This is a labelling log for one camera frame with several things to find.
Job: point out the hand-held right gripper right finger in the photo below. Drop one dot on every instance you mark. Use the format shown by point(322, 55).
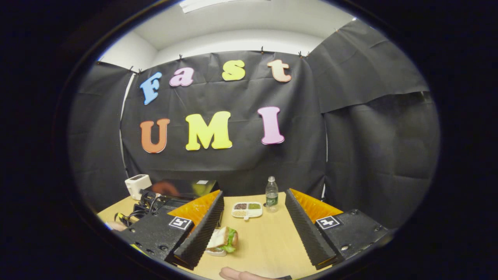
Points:
point(307, 233)

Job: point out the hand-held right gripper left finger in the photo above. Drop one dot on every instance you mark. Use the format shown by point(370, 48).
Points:
point(200, 233)

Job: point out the sandwich with lettuce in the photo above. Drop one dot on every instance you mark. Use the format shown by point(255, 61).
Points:
point(221, 237)

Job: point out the black electric oven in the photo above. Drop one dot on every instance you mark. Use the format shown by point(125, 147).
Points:
point(186, 188)

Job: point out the white toaster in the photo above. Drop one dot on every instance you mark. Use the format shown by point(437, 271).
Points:
point(136, 184)

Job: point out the white rectangular tray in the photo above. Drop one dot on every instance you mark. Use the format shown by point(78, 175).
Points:
point(216, 252)

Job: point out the clear plastic water bottle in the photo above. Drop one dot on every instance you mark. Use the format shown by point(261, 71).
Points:
point(272, 198)

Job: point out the white divided dish with grains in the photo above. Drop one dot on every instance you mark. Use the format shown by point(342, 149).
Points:
point(247, 210)

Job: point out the black backdrop cloth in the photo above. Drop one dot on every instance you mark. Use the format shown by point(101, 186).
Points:
point(233, 167)

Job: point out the large ceiling light panel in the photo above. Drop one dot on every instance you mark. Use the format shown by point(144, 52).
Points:
point(221, 4)

